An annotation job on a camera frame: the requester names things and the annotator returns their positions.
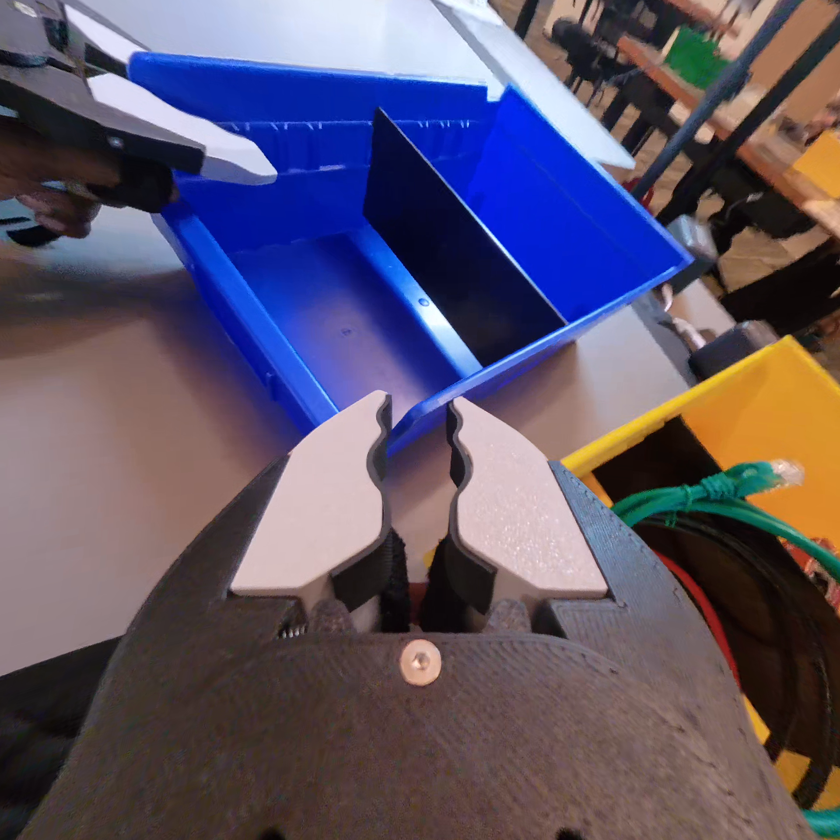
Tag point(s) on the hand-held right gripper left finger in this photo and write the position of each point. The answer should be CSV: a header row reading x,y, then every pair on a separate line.
x,y
315,518

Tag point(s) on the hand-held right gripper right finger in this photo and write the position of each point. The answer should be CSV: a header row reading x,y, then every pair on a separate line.
x,y
525,525

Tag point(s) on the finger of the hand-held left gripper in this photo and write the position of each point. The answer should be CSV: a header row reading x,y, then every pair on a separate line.
x,y
98,39
216,157

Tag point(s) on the yellow plastic bin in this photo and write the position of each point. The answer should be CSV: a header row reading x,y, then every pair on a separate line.
x,y
774,407

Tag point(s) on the blue plastic bin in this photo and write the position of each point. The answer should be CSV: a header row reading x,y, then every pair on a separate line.
x,y
558,216

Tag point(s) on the grey desk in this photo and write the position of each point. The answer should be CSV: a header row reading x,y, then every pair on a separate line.
x,y
131,426

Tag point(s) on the person's left hand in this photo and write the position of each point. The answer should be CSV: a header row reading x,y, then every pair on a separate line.
x,y
46,177

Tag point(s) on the large grey power box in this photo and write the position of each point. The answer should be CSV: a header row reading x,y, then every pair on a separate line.
x,y
735,348

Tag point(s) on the small grey power box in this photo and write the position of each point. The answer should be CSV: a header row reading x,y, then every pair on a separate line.
x,y
692,239

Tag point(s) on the wooden office table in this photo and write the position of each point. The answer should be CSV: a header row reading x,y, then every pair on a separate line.
x,y
754,144

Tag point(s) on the small yellow bin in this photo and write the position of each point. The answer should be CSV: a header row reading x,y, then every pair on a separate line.
x,y
820,164

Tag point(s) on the studio light on stand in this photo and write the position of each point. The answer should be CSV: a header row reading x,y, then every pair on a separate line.
x,y
715,98

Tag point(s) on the green plastic bin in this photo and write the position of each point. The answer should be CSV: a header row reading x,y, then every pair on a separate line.
x,y
695,56

